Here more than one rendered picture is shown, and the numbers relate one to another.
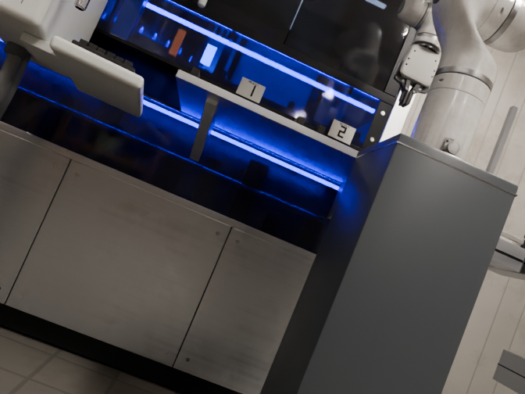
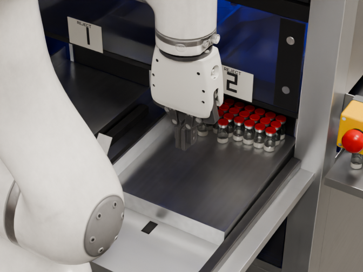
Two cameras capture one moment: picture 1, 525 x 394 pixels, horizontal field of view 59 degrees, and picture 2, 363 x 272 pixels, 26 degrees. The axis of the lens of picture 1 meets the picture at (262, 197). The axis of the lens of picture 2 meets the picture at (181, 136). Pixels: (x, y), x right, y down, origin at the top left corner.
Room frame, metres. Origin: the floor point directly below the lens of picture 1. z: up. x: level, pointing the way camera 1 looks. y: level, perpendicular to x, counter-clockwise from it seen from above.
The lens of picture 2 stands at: (0.53, -0.85, 1.80)
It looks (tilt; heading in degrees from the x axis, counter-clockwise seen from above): 36 degrees down; 38
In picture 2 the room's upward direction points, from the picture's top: straight up
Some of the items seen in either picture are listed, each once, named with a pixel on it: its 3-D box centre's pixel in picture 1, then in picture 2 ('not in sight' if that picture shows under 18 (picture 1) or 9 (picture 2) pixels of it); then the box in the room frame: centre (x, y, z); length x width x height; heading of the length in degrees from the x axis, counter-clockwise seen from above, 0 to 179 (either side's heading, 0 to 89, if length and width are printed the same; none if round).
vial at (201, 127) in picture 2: not in sight; (202, 124); (1.54, -0.11, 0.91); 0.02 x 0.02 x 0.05
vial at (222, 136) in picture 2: not in sight; (222, 130); (1.55, -0.15, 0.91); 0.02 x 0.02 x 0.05
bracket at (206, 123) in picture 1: (201, 133); not in sight; (1.33, 0.23, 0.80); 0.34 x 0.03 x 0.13; 7
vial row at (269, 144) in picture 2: not in sight; (233, 127); (1.57, -0.16, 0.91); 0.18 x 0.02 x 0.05; 98
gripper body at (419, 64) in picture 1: (419, 65); (185, 73); (1.28, -0.27, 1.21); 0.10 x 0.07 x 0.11; 97
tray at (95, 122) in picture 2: not in sight; (62, 106); (1.42, 0.16, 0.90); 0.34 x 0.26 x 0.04; 7
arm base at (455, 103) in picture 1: (445, 126); not in sight; (0.96, -0.30, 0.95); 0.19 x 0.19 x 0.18
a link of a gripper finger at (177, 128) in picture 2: (401, 92); (175, 123); (1.28, -0.25, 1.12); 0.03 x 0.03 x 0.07; 7
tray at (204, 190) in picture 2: not in sight; (206, 160); (1.46, -0.17, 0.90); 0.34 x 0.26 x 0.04; 8
